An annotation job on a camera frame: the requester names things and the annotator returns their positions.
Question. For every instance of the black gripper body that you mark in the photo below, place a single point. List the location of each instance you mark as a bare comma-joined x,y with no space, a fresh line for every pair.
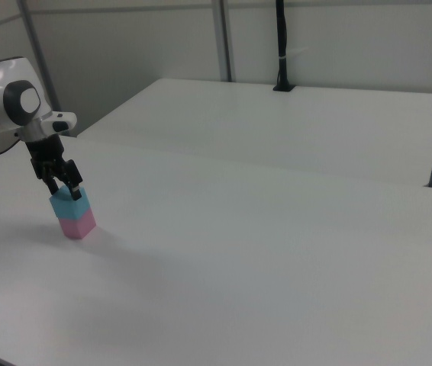
44,152

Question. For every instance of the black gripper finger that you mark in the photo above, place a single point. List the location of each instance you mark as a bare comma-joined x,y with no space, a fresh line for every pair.
44,173
73,179

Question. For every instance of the blue cube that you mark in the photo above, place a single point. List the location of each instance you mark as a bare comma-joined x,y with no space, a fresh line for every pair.
73,209

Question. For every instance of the pink cube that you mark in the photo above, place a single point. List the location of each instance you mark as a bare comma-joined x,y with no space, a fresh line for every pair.
80,228

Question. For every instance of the white side table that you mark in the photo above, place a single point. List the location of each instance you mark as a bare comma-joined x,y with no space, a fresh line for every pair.
277,126

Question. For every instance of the grey aluminium partition post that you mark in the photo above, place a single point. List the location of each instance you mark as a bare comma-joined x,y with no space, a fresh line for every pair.
38,53
225,38

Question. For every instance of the black camera pole with base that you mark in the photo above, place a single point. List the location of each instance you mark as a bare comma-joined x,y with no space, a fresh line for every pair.
282,38

